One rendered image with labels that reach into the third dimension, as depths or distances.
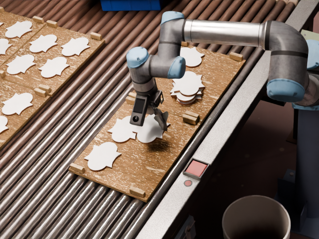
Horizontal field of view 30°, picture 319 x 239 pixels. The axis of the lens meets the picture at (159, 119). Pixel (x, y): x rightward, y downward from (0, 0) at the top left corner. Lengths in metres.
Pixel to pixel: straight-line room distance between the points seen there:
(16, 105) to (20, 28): 0.56
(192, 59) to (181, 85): 0.20
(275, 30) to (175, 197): 0.68
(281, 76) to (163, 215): 0.63
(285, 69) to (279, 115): 1.80
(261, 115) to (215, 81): 1.20
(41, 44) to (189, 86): 0.81
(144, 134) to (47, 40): 0.89
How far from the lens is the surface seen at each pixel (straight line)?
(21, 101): 2.60
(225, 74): 2.52
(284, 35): 1.89
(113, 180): 2.19
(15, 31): 3.02
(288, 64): 1.87
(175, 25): 1.97
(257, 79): 2.52
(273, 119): 3.63
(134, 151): 2.27
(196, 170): 2.18
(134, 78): 2.02
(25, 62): 2.80
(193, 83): 2.43
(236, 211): 2.83
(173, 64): 1.95
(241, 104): 2.41
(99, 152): 2.28
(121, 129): 2.34
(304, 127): 2.68
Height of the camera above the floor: 2.60
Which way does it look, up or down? 45 degrees down
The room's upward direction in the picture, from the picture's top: 11 degrees counter-clockwise
